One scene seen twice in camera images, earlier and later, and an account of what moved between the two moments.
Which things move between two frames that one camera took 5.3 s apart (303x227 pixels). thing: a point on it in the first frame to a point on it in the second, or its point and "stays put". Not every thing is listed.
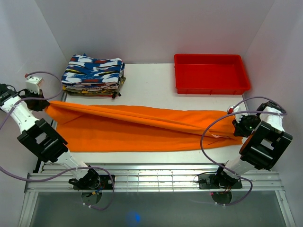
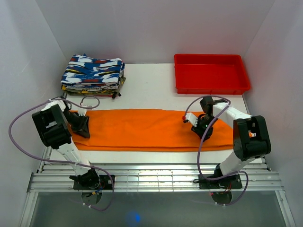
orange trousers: x=79 y=127 stays put
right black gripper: x=239 y=130 to x=198 y=130
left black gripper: x=41 y=104 to x=82 y=129
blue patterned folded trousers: x=85 y=71 stays put
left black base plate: x=107 y=182 stays put
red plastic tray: x=210 y=74 stays put
